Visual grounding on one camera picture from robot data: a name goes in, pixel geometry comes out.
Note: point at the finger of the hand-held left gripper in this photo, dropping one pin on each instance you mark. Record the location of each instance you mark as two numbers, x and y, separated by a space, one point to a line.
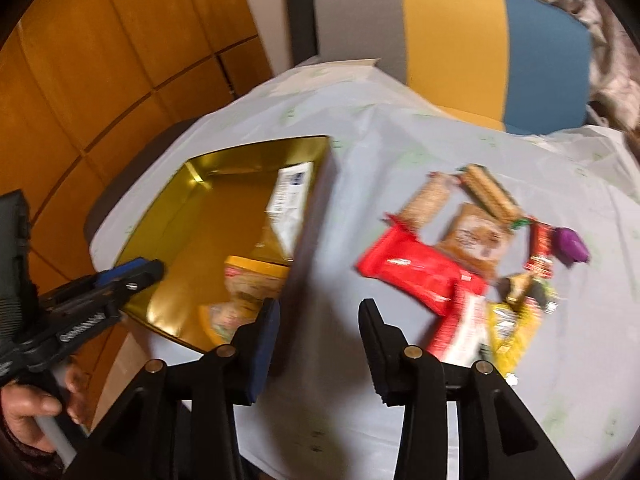
142 272

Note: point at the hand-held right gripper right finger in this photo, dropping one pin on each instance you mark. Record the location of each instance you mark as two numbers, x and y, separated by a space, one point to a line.
375 350

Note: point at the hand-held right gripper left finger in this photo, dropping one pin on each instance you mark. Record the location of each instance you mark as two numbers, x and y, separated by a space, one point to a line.
267 350

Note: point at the gold tin box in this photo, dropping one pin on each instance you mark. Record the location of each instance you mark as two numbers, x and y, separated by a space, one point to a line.
200 220

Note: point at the red and white snack packet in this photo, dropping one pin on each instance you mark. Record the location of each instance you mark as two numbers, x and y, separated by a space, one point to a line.
460 330

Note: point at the large red snack packet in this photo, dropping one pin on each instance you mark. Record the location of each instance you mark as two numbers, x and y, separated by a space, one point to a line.
410 265

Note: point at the bright yellow snack packet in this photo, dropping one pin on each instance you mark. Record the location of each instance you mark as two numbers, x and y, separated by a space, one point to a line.
515 330

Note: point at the brown cracker packet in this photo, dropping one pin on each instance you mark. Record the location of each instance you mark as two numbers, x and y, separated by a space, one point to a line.
472 240

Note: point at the red-ended sesame bar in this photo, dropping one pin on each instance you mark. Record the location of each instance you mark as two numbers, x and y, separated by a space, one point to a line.
425 205

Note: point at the small tan snack packet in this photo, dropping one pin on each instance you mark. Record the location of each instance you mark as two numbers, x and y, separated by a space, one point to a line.
520 285

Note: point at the small red candy packet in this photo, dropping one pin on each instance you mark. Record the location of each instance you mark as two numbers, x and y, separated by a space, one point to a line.
540 250

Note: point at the green-ended sesame bar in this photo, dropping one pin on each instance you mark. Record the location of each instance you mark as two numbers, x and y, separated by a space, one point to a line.
487 192

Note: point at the purple candy packet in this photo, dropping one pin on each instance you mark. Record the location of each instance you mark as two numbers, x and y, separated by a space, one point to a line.
570 246

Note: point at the person's left forearm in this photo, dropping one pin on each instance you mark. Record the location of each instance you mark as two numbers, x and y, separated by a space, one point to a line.
20 465

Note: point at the person's left hand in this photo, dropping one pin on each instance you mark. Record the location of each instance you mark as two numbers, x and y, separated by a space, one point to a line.
22 410

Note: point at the pale clear snack packet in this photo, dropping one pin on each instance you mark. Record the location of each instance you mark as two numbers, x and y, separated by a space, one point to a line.
225 320

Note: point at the yellow-topped dumpling snack packet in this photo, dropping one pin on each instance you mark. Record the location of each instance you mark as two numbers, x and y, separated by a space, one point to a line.
250 275

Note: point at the wooden wardrobe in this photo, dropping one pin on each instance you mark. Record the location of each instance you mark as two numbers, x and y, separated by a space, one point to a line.
100 60

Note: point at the white printed tablecloth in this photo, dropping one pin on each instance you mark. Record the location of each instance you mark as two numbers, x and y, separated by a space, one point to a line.
350 125

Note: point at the grey yellow blue chair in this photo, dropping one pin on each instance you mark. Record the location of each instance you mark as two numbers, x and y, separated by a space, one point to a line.
450 35

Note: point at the grey blanket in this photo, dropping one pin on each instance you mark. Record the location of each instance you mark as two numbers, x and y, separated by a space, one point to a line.
610 35

